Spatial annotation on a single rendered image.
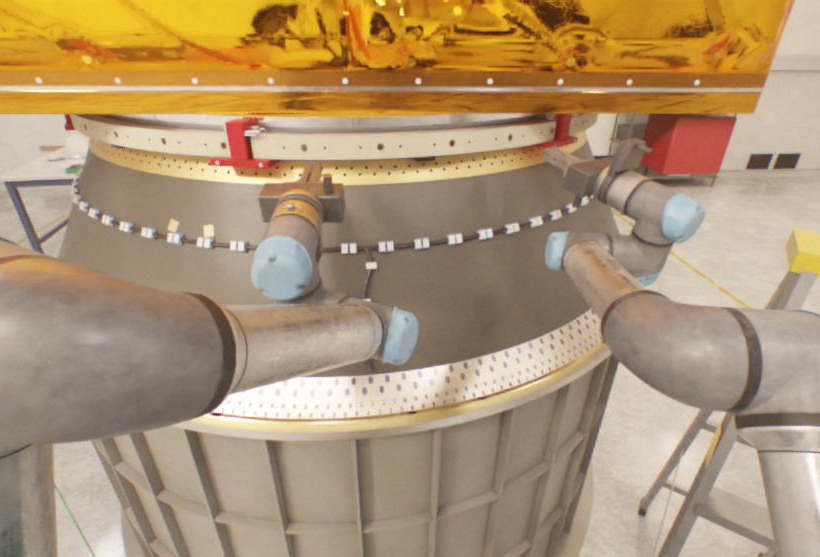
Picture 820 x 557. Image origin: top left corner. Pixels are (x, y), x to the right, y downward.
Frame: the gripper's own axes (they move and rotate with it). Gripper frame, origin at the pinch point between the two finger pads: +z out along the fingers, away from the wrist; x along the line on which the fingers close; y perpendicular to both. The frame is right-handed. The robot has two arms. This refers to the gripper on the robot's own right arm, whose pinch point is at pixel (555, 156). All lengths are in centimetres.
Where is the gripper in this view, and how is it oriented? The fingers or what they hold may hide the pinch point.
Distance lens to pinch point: 104.6
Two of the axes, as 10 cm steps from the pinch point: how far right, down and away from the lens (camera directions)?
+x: 8.3, -2.6, 4.9
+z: -5.4, -5.5, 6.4
